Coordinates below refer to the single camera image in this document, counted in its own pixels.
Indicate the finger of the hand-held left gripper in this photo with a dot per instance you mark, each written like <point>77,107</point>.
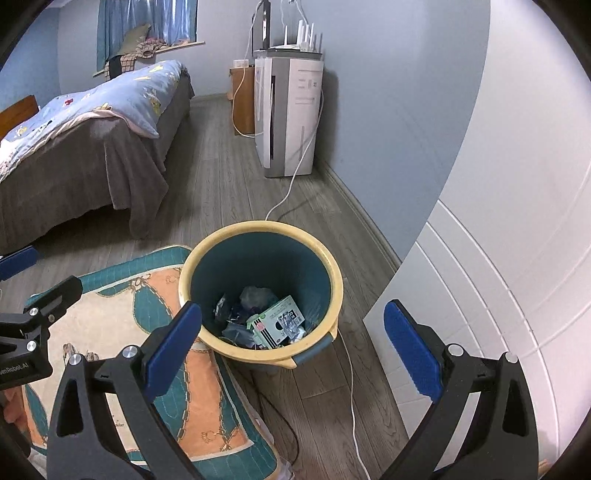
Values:
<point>16,263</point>
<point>62,295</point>

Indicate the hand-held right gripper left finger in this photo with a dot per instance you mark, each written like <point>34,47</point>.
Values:
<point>178,341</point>

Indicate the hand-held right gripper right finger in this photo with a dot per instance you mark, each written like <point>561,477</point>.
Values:
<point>411,348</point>

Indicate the blue face mask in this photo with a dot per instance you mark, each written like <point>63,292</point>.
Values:
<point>235,333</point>

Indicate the clear plastic bag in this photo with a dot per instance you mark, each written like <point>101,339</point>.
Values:
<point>256,296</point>

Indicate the green white striped box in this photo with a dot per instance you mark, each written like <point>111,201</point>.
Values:
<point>274,321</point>

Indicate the teal bin with yellow rim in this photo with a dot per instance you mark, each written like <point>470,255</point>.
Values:
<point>258,258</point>

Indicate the teal orange patterned cushion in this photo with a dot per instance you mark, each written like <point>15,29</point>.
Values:
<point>138,314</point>

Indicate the bed with grey blanket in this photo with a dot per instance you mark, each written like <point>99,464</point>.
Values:
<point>69,184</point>

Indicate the wooden bed headboard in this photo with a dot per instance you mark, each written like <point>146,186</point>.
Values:
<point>18,115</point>

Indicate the blue cartoon print quilt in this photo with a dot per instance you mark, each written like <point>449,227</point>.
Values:
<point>92,106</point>

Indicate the white panelled wardrobe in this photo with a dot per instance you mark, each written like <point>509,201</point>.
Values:
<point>508,184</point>

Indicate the dark checked cloth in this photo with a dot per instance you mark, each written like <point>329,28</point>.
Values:
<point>115,64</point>

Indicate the white air purifier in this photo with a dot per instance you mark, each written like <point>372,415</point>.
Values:
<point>286,115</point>

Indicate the plaid cloth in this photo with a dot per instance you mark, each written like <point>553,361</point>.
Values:
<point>150,48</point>

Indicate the wooden cabinet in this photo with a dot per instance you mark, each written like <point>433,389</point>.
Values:
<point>242,97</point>

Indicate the olive cushion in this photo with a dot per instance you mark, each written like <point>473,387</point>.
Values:
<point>136,34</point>

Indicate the blue curtain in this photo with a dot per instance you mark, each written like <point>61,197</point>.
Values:
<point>147,18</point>

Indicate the wooden window sill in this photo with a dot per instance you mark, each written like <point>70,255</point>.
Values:
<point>194,44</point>

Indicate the small white box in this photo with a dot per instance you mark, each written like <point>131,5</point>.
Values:
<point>241,63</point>

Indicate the white router with antennas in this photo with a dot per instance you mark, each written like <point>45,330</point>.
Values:
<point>295,46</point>

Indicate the black flat monitor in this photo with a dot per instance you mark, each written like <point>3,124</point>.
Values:
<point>264,23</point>

